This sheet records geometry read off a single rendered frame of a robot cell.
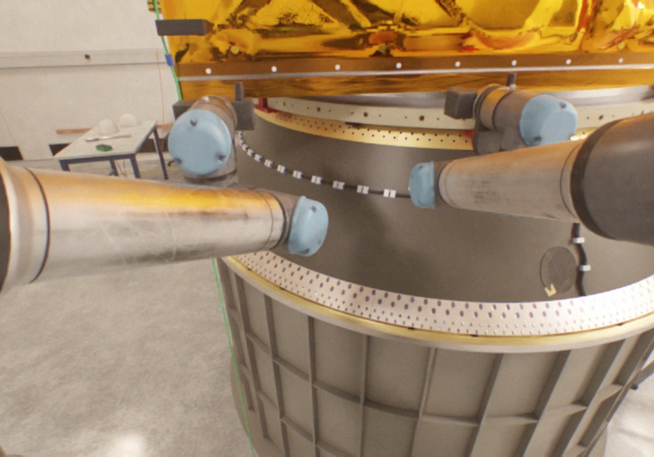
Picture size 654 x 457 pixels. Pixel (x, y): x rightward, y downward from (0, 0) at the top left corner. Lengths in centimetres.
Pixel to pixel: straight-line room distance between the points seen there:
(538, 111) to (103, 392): 261
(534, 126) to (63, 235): 56
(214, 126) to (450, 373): 99
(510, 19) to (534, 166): 69
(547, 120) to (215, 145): 46
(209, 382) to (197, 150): 213
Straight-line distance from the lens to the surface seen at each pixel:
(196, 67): 97
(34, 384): 303
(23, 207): 25
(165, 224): 31
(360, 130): 111
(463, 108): 74
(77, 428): 264
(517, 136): 64
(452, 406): 135
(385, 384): 128
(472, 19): 100
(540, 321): 115
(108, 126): 517
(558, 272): 118
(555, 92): 115
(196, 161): 49
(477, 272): 107
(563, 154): 37
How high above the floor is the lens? 190
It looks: 29 degrees down
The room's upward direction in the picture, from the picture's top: 1 degrees counter-clockwise
